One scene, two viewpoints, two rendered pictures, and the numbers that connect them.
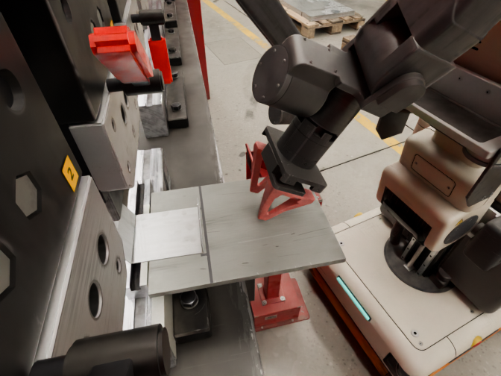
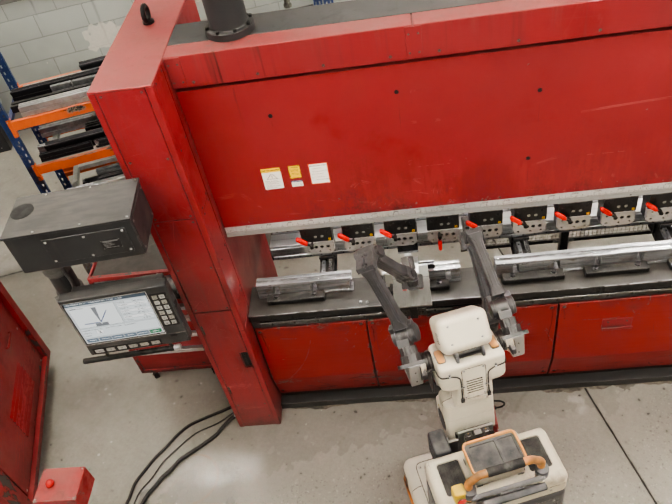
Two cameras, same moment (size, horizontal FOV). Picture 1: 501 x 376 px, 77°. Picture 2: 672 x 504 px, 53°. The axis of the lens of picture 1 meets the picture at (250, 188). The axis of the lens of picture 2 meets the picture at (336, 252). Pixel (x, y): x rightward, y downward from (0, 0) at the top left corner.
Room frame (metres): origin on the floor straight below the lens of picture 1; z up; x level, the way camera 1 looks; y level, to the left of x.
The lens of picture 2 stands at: (0.77, -2.20, 3.47)
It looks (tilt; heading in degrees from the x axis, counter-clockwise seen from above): 44 degrees down; 110
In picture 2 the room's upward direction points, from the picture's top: 12 degrees counter-clockwise
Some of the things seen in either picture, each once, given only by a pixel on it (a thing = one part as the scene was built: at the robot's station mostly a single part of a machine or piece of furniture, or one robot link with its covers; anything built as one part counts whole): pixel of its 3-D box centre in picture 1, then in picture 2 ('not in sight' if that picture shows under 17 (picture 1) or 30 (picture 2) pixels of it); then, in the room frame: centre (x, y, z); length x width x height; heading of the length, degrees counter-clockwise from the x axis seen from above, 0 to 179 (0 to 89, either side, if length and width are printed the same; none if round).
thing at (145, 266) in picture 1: (147, 246); not in sight; (0.26, 0.15, 0.99); 0.14 x 0.01 x 0.03; 11
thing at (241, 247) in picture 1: (239, 224); (411, 286); (0.30, 0.02, 1.00); 0.26 x 0.18 x 0.01; 101
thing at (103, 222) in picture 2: not in sight; (111, 282); (-0.87, -0.53, 1.53); 0.51 x 0.25 x 0.85; 17
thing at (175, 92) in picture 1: (176, 95); (533, 276); (0.87, 0.22, 0.89); 0.30 x 0.05 x 0.03; 11
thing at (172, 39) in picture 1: (172, 45); (615, 268); (1.26, 0.30, 0.89); 0.30 x 0.05 x 0.03; 11
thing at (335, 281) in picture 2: not in sight; (304, 284); (-0.27, 0.05, 0.92); 0.50 x 0.06 x 0.10; 11
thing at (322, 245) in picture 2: not in sight; (317, 235); (-0.15, 0.08, 1.26); 0.15 x 0.09 x 0.17; 11
